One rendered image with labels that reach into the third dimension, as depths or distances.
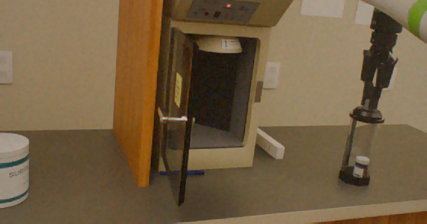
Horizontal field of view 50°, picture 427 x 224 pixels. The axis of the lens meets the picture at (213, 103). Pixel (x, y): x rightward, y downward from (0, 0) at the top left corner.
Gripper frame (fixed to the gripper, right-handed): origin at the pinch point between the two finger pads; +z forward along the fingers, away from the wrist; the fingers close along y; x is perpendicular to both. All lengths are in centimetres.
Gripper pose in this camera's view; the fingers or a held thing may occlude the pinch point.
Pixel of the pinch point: (370, 97)
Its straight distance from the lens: 151.0
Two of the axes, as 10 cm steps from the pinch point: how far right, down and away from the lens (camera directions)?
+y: -3.5, -2.9, 8.9
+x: -9.3, -0.1, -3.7
